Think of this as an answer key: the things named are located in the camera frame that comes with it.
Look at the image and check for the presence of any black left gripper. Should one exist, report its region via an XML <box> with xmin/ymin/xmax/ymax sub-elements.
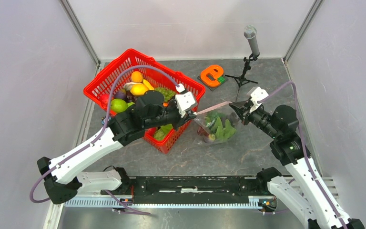
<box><xmin>144</xmin><ymin>94</ymin><xmax>197</xmax><ymax>131</ymax></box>

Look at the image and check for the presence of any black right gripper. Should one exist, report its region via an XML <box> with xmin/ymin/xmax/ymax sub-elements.
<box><xmin>230</xmin><ymin>98</ymin><xmax>281</xmax><ymax>139</ymax></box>

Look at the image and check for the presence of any green toy leafy vegetable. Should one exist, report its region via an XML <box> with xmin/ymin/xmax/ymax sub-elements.
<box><xmin>203</xmin><ymin>111</ymin><xmax>240</xmax><ymax>144</ymax></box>

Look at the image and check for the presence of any clear dotted zip bag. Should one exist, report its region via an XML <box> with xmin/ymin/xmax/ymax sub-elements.
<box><xmin>194</xmin><ymin>102</ymin><xmax>242</xmax><ymax>146</ymax></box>

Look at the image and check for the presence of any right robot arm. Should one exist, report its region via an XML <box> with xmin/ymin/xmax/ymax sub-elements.
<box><xmin>229</xmin><ymin>100</ymin><xmax>364</xmax><ymax>229</ymax></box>

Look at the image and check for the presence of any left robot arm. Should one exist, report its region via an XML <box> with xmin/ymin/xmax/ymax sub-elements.
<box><xmin>37</xmin><ymin>90</ymin><xmax>197</xmax><ymax>204</ymax></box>

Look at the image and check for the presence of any light green toy cabbage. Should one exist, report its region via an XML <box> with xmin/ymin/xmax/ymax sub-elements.
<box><xmin>153</xmin><ymin>124</ymin><xmax>173</xmax><ymax>141</ymax></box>

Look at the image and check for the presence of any green toy grape bunch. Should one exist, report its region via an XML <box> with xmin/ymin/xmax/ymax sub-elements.
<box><xmin>155</xmin><ymin>87</ymin><xmax>177</xmax><ymax>103</ymax></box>

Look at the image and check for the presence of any black microphone tripod stand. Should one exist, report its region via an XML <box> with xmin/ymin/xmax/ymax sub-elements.
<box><xmin>225</xmin><ymin>53</ymin><xmax>259</xmax><ymax>101</ymax></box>

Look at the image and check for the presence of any yellow toy lemon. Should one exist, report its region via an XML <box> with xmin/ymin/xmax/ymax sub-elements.
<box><xmin>130</xmin><ymin>83</ymin><xmax>149</xmax><ymax>96</ymax></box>

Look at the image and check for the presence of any orange letter e block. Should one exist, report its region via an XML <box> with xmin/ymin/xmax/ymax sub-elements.
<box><xmin>199</xmin><ymin>64</ymin><xmax>226</xmax><ymax>89</ymax></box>

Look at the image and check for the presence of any white toy garlic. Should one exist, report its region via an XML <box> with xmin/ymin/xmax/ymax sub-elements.
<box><xmin>123</xmin><ymin>82</ymin><xmax>139</xmax><ymax>91</ymax></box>

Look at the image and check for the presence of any orange yellow round fruit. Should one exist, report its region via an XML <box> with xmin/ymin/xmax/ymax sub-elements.
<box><xmin>131</xmin><ymin>71</ymin><xmax>143</xmax><ymax>83</ymax></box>

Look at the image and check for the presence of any green toy apple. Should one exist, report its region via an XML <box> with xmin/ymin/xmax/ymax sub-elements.
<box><xmin>110</xmin><ymin>98</ymin><xmax>128</xmax><ymax>113</ymax></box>

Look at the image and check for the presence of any purple toy fig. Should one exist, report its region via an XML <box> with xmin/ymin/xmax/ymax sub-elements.
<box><xmin>113</xmin><ymin>88</ymin><xmax>127</xmax><ymax>101</ymax></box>

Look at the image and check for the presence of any red strawberry toy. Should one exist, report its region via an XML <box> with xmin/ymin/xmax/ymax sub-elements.
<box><xmin>98</xmin><ymin>94</ymin><xmax>110</xmax><ymax>109</ymax></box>

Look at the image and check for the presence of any red plastic shopping basket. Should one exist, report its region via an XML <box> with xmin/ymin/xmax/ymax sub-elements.
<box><xmin>83</xmin><ymin>49</ymin><xmax>205</xmax><ymax>154</ymax></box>

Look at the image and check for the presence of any grey microphone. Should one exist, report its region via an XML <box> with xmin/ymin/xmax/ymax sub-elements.
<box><xmin>244</xmin><ymin>25</ymin><xmax>260</xmax><ymax>57</ymax></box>

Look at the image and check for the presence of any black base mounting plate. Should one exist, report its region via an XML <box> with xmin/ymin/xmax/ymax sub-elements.
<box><xmin>100</xmin><ymin>175</ymin><xmax>288</xmax><ymax>205</ymax></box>

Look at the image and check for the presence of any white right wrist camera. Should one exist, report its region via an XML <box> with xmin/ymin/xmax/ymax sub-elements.
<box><xmin>246</xmin><ymin>87</ymin><xmax>269</xmax><ymax>114</ymax></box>

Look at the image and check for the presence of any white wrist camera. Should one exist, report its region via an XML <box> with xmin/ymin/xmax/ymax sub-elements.
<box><xmin>175</xmin><ymin>83</ymin><xmax>198</xmax><ymax>118</ymax></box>
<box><xmin>246</xmin><ymin>87</ymin><xmax>269</xmax><ymax>114</ymax></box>

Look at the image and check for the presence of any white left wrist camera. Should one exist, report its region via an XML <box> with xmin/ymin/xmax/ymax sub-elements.
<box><xmin>175</xmin><ymin>83</ymin><xmax>198</xmax><ymax>118</ymax></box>

